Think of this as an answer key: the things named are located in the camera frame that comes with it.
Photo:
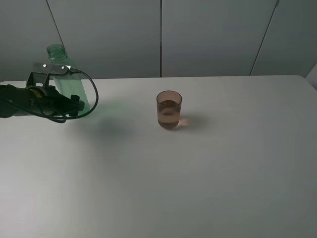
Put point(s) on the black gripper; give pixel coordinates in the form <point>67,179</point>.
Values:
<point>50,100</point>

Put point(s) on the green transparent plastic bottle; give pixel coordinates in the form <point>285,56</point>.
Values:
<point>67,85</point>

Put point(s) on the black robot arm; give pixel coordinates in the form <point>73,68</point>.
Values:
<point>16,101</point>

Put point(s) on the pink translucent plastic cup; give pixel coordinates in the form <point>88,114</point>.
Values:
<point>168,109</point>

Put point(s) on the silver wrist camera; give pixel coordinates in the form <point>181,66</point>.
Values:
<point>50,68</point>

